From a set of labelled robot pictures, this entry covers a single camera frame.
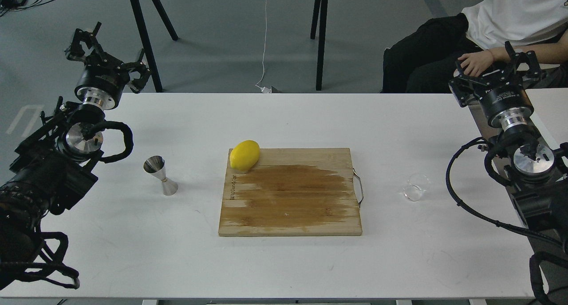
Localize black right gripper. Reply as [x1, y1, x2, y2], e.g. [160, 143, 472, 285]
[449, 41, 544, 128]

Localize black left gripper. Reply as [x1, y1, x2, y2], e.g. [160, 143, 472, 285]
[65, 22, 152, 110]

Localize steel double jigger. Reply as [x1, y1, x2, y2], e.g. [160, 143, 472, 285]
[143, 155, 178, 196]

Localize clear glass measuring cup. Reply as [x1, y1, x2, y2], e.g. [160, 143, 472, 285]
[402, 173, 431, 202]

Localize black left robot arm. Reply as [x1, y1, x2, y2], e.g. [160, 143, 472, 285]
[0, 23, 151, 289]

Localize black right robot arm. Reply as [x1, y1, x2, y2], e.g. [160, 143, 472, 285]
[446, 42, 568, 253]

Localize seated person white shirt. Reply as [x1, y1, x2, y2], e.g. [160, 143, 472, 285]
[382, 0, 567, 93]

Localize white side table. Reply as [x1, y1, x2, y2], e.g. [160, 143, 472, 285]
[527, 88, 568, 149]

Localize yellow lemon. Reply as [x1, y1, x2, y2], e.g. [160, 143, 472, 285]
[229, 140, 261, 172]

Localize bamboo cutting board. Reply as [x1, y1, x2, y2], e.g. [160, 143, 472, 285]
[217, 148, 363, 238]

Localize white hanging cable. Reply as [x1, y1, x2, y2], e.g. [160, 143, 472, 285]
[255, 0, 281, 94]

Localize black metal table frame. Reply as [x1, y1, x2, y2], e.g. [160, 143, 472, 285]
[101, 0, 341, 93]

